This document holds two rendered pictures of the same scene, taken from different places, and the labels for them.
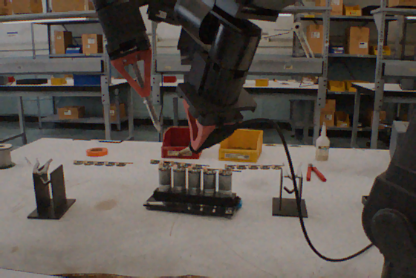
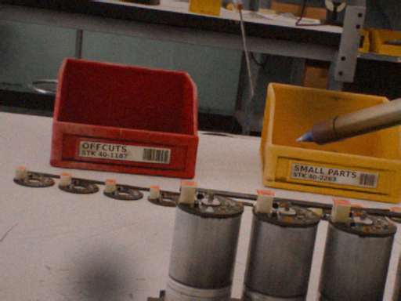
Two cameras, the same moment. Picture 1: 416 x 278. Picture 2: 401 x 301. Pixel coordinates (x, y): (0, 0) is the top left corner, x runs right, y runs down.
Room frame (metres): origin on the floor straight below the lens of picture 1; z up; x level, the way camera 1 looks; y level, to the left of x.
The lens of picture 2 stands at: (0.37, 0.14, 0.89)
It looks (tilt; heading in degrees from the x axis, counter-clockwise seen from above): 14 degrees down; 343
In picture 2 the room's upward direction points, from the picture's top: 8 degrees clockwise
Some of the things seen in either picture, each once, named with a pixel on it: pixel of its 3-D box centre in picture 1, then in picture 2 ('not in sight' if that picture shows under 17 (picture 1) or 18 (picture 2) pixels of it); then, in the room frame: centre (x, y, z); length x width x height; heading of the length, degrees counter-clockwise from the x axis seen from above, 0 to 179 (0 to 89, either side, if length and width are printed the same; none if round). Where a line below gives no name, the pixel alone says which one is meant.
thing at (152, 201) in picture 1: (192, 204); not in sight; (0.61, 0.02, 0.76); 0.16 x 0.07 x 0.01; 76
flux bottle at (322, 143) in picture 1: (322, 140); not in sight; (0.90, -0.31, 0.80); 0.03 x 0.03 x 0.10
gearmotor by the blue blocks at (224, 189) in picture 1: (225, 186); not in sight; (0.61, -0.04, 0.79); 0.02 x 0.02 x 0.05
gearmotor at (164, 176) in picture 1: (165, 180); (202, 266); (0.64, 0.07, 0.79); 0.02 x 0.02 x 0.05
